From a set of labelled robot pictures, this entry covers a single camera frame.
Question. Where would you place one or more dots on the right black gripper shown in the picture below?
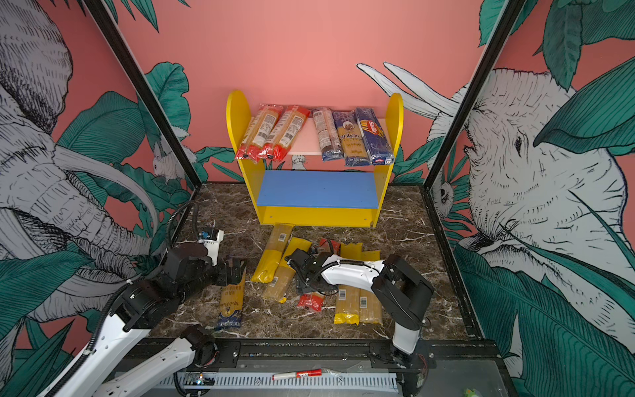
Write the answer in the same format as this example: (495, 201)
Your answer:
(302, 284)

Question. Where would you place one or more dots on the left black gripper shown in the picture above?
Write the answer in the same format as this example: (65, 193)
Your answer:
(226, 277)

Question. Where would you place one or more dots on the red spaghetti pack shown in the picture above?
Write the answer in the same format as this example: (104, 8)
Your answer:
(258, 131)
(313, 301)
(284, 134)

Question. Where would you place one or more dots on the yellow pasta pack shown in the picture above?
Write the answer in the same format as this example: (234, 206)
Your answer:
(370, 306)
(347, 309)
(284, 274)
(272, 254)

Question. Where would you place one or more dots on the dark-blue-top Arbella spaghetti pack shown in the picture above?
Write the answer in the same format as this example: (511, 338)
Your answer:
(351, 139)

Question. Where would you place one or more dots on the blue Barilla spaghetti pack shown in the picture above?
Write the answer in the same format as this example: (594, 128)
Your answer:
(376, 142)

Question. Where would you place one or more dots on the clear blue-end spaghetti pack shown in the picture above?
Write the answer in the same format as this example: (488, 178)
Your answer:
(328, 138)

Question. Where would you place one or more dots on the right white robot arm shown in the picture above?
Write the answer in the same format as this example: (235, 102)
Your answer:
(402, 291)

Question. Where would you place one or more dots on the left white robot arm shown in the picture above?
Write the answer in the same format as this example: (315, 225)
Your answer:
(135, 310)

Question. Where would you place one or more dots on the brown blue-end spaghetti pack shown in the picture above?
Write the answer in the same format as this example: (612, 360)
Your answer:
(231, 305)

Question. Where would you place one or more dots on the yellow shelf unit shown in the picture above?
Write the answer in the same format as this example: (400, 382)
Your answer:
(320, 198)

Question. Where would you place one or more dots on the red white marker pen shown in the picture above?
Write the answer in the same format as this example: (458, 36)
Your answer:
(297, 375)

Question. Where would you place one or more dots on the small green circuit board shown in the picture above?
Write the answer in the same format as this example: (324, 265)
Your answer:
(199, 380)

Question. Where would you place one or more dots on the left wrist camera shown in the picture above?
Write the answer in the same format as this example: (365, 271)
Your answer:
(211, 239)

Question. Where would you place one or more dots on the black front frame beam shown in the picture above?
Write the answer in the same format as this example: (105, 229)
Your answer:
(233, 353)

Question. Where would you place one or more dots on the perforated metal rail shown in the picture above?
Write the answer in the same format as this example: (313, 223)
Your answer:
(381, 382)

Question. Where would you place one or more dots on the left black corner post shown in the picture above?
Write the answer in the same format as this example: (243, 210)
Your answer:
(99, 12)

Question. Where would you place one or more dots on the black corner post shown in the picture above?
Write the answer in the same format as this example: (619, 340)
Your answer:
(99, 12)
(494, 47)

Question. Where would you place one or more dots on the right black corner post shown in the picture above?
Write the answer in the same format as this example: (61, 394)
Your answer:
(494, 47)

